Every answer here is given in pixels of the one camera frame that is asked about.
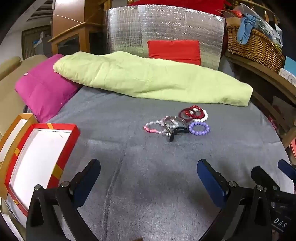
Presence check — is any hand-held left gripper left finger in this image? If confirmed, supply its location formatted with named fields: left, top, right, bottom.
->
left=25, top=159, right=101, bottom=241

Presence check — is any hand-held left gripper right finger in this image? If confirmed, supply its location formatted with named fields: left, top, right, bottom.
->
left=196, top=159, right=272, bottom=241

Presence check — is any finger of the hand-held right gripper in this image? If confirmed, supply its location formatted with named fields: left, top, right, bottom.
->
left=277, top=160, right=296, bottom=194
left=251, top=166, right=280, bottom=193

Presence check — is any red cardboard box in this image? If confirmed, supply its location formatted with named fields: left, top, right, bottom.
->
left=5, top=123, right=80, bottom=217

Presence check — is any purple bead bracelet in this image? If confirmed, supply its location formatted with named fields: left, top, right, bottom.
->
left=188, top=122, right=211, bottom=135

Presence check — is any black hair tie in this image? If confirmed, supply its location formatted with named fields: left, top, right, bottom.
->
left=167, top=126, right=189, bottom=142

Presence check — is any white bead bracelet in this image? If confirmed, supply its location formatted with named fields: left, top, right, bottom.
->
left=191, top=107, right=208, bottom=122

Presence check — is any silver bangle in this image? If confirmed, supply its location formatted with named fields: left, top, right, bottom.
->
left=164, top=115, right=187, bottom=135

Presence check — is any pale pink bracelet with flower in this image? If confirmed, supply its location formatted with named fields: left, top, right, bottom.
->
left=162, top=120, right=179, bottom=137

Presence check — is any red bead bracelet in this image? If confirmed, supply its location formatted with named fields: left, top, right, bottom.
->
left=184, top=105, right=205, bottom=118

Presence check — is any dark red bangle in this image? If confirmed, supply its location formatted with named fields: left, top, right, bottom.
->
left=179, top=108, right=197, bottom=122

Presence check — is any clear bead bracelet pink tassel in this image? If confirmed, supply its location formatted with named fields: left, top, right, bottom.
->
left=144, top=119, right=168, bottom=135

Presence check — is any grey blanket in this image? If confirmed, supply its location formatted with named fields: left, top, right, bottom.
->
left=25, top=88, right=292, bottom=241

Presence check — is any orange cardboard box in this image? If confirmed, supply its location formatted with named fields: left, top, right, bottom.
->
left=0, top=113, right=38, bottom=200

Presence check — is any magenta pillow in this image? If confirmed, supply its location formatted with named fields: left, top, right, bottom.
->
left=14, top=54, right=81, bottom=123

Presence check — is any wooden shelf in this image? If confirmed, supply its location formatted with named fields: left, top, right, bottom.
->
left=224, top=51, right=296, bottom=149

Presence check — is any blue card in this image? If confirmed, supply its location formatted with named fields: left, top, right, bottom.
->
left=284, top=57, right=296, bottom=75

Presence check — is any folded light green blanket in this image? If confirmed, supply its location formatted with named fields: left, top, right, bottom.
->
left=53, top=51, right=253, bottom=107

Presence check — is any wicker basket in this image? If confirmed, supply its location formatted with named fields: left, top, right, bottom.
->
left=225, top=24, right=285, bottom=73

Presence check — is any beige leather sofa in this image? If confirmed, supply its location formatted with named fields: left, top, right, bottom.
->
left=0, top=54, right=49, bottom=139

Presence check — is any small red cushion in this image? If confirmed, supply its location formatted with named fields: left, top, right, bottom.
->
left=147, top=40, right=201, bottom=66

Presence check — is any clear plastic bag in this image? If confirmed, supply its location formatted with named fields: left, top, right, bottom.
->
left=240, top=3, right=284, bottom=47

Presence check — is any blue cloth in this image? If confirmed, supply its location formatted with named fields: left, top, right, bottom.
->
left=237, top=13, right=257, bottom=45

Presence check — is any dark window blind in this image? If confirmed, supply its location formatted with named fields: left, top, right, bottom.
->
left=22, top=25, right=52, bottom=61

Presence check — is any silver insulation mat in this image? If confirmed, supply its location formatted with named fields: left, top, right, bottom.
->
left=105, top=4, right=225, bottom=71

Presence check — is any wooden cabinet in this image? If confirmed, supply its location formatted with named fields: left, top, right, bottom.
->
left=48, top=0, right=107, bottom=56

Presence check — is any white air conditioner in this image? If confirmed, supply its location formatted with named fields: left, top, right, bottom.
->
left=26, top=0, right=55, bottom=22

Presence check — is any large red cushion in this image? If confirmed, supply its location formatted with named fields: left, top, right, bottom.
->
left=128, top=0, right=226, bottom=16

